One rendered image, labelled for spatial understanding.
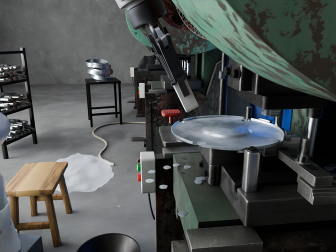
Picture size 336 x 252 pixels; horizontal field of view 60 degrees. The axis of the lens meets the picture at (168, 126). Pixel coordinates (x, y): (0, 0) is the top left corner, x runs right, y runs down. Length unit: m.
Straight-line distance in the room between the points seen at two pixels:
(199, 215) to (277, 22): 0.48
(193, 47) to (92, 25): 5.47
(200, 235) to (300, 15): 0.45
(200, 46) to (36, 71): 6.00
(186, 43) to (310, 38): 1.79
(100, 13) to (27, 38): 1.79
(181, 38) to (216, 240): 1.62
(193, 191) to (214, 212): 0.10
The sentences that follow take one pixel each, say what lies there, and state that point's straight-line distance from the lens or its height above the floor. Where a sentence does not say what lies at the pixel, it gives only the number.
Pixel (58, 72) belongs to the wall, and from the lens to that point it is 7.56.
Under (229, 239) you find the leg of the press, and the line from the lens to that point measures 0.62.
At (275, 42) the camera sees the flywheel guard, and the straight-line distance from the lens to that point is 0.27.
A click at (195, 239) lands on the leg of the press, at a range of 0.61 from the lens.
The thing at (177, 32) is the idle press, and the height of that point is 1.06.
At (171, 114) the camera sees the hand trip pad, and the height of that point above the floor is 0.76.
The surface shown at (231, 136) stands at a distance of 0.73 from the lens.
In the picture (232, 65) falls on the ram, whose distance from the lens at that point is 0.77.
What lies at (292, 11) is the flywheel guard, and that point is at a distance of 0.28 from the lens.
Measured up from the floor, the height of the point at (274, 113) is 0.83.
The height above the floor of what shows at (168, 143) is 0.78.
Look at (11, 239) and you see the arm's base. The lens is 0.94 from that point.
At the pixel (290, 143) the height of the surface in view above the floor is 0.77.
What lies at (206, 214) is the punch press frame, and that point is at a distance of 0.67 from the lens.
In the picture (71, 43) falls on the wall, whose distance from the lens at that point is 7.45.
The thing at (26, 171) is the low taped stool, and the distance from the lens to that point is 1.78.
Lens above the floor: 1.01
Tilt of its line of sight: 16 degrees down
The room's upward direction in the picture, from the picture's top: straight up
